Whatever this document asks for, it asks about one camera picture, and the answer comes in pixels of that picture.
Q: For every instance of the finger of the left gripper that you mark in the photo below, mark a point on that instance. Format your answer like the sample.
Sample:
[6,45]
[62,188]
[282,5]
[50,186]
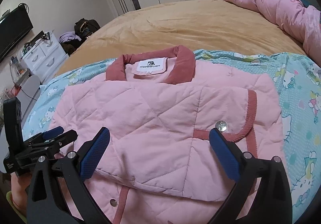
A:
[50,134]

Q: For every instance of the tan bed blanket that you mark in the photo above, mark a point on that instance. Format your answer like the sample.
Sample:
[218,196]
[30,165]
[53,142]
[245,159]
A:
[196,24]

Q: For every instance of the black bag on floor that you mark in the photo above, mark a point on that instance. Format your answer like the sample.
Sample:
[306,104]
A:
[85,28]

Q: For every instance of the teal cartoon cat bedsheet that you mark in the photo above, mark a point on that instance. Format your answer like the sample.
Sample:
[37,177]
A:
[297,80]

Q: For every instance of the person's left hand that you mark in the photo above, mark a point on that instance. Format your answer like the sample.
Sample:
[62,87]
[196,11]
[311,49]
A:
[18,193]

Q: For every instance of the black wall television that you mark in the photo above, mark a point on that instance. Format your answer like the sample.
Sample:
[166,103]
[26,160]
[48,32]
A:
[15,25]

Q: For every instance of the pink quilted jacket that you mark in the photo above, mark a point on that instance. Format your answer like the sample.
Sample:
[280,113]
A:
[159,108]

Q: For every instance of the pink floral comforter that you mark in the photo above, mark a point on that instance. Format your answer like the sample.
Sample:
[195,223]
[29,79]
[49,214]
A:
[297,18]

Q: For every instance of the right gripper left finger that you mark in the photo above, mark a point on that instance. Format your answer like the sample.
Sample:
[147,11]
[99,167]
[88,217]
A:
[46,202]

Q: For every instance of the purple clothes pile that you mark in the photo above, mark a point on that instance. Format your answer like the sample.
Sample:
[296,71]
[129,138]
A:
[69,36]

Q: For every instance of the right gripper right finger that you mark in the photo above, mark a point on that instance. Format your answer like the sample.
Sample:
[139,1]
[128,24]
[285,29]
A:
[272,203]

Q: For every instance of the white drawer chest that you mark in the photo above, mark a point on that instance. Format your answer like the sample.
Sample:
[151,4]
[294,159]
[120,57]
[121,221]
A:
[45,57]

